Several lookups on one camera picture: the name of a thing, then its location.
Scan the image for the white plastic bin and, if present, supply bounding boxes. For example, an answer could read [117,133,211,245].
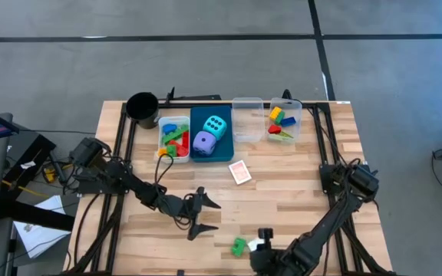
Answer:
[156,116,191,164]

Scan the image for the cyan foam die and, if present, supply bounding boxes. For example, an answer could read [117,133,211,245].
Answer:
[203,115,229,141]

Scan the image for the large red toy block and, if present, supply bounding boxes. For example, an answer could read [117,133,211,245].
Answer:
[180,131,190,157]

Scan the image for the black aluminium table frame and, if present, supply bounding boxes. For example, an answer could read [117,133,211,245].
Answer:
[61,87,397,276]

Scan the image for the black desk frame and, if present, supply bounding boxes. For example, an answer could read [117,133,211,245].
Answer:
[0,133,76,233]

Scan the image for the blue plastic tray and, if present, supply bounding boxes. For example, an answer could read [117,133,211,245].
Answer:
[189,105,235,163]

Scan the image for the black round cup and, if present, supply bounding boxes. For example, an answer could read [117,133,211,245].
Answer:
[125,91,161,130]

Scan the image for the yellow tool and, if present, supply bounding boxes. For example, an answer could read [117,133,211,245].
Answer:
[41,165,58,184]

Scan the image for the purple foam die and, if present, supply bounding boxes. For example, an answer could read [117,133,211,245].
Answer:
[192,130,218,156]

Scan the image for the long green toy block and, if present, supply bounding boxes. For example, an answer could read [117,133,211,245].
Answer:
[162,124,190,146]

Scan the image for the clear plastic container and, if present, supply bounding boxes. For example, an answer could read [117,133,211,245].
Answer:
[269,97,303,145]
[231,97,266,143]

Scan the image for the white paper sheets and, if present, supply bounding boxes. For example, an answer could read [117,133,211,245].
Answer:
[12,194,72,260]

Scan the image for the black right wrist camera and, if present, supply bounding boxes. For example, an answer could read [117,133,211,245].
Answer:
[258,228,275,246]

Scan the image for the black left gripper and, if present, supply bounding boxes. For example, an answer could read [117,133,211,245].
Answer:
[159,186,223,242]

